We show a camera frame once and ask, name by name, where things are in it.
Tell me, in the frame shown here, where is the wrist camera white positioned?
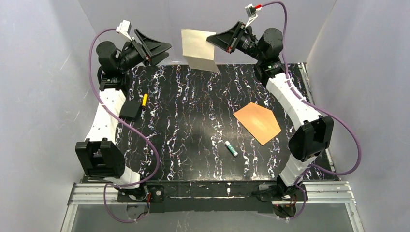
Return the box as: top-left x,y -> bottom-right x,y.
245,3 -> 262,28
116,20 -> 133,42

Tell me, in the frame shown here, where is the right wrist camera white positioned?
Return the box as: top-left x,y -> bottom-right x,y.
245,3 -> 262,28

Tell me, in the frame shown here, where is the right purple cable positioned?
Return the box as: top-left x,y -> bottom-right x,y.
256,1 -> 362,221

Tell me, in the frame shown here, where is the beige letter paper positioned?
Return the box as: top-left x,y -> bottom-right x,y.
181,29 -> 220,73

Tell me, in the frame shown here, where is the purple cable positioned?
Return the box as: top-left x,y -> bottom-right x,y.
88,29 -> 161,223
256,1 -> 362,221

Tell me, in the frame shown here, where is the orange brown envelope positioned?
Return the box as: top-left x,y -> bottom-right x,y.
234,102 -> 281,145

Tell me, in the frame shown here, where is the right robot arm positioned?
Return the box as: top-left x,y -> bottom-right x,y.
206,21 -> 334,197

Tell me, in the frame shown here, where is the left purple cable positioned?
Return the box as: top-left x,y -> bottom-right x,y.
88,29 -> 161,223

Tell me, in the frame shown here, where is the green white glue stick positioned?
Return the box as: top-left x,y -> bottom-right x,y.
224,141 -> 238,157

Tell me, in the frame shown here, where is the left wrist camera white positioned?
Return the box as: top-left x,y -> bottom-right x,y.
116,20 -> 133,42

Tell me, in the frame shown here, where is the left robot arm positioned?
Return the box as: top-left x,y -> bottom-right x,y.
75,29 -> 172,189

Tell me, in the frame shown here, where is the aluminium rail frame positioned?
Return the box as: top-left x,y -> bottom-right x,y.
61,181 -> 363,232

